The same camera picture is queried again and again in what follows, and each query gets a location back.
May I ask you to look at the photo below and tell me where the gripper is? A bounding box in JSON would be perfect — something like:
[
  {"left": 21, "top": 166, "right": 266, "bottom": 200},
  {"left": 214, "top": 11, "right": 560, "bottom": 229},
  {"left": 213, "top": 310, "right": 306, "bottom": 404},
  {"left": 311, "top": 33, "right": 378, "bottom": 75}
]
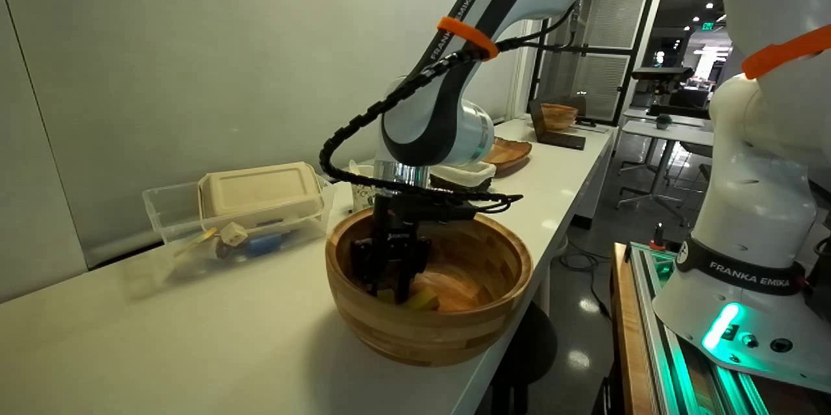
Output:
[{"left": 351, "top": 197, "right": 433, "bottom": 305}]

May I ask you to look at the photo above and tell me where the large wooden bowl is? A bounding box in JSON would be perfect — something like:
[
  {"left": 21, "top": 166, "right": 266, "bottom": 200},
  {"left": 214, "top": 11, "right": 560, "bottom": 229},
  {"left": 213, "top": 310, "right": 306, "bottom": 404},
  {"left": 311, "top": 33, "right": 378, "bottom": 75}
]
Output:
[{"left": 325, "top": 206, "right": 535, "bottom": 368}]

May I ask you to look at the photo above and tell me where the white bowl with dark contents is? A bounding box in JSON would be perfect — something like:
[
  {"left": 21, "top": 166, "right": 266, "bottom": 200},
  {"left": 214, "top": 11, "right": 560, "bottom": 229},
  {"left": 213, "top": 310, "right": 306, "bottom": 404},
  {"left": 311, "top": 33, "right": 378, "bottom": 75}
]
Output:
[{"left": 429, "top": 161, "right": 498, "bottom": 193}]

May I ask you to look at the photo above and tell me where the blue object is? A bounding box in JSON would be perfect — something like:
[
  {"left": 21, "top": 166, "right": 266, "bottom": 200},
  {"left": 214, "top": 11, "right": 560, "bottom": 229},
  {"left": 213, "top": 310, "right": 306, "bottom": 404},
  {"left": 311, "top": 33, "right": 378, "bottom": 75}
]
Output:
[{"left": 245, "top": 233, "right": 285, "bottom": 257}]

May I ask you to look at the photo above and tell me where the yellow flat object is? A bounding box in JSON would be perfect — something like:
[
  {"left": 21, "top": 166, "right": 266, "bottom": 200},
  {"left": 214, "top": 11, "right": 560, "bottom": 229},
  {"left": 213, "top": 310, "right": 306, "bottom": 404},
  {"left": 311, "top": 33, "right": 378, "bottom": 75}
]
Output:
[{"left": 174, "top": 227, "right": 219, "bottom": 255}]

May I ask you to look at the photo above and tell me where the small wooden bowl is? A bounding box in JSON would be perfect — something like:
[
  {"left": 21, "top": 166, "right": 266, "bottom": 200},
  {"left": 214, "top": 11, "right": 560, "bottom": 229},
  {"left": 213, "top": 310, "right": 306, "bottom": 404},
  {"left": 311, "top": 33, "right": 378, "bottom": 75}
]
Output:
[{"left": 540, "top": 103, "right": 579, "bottom": 132}]

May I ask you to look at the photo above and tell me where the beige takeout container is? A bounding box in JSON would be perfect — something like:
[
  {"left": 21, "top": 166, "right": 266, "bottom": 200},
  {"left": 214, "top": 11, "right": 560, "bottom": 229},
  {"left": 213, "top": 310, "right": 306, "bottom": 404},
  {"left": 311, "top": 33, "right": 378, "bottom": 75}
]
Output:
[{"left": 197, "top": 162, "right": 325, "bottom": 229}]

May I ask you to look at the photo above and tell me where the white cube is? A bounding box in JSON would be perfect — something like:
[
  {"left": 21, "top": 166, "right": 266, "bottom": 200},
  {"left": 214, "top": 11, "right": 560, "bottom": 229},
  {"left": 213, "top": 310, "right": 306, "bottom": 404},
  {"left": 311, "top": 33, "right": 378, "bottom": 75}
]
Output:
[{"left": 219, "top": 221, "right": 249, "bottom": 247}]

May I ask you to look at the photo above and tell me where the wooden plate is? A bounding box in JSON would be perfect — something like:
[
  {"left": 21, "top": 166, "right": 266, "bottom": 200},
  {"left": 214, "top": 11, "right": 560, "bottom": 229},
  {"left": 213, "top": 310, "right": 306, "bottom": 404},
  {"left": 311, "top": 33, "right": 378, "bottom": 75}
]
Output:
[{"left": 482, "top": 137, "right": 534, "bottom": 177}]

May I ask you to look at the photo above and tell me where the clear plastic bin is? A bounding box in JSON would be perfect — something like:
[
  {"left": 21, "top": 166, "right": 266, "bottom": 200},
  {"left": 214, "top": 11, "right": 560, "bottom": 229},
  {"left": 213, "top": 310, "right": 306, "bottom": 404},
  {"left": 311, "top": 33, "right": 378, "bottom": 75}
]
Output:
[{"left": 142, "top": 170, "right": 336, "bottom": 268}]

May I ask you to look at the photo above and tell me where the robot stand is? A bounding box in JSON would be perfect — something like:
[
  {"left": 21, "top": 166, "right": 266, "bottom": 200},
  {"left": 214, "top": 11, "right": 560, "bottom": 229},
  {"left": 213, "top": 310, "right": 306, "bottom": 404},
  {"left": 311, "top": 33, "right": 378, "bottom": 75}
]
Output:
[{"left": 609, "top": 242, "right": 831, "bottom": 415}]

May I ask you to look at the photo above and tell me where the black-framed glass partition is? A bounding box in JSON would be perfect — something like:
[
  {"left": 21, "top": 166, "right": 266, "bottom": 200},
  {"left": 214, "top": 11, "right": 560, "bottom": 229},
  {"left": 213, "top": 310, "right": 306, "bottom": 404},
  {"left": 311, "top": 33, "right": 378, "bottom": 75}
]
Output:
[{"left": 528, "top": 0, "right": 673, "bottom": 127}]

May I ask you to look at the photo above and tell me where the white table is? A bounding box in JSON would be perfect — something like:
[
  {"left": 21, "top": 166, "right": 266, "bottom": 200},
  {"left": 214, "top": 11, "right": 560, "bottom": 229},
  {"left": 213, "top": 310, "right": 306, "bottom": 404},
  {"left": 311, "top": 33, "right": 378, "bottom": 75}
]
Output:
[{"left": 615, "top": 107, "right": 715, "bottom": 210}]

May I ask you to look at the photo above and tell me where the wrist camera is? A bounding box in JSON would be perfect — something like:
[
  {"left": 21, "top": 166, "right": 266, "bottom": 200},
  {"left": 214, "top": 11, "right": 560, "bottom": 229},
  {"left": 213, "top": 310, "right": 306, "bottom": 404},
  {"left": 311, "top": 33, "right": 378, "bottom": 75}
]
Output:
[{"left": 383, "top": 197, "right": 480, "bottom": 222}]

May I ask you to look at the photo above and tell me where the black cable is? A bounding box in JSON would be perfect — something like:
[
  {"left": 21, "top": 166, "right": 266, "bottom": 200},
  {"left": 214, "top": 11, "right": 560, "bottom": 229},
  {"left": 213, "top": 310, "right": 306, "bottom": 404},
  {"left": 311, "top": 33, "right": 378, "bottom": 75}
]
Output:
[{"left": 560, "top": 247, "right": 614, "bottom": 320}]

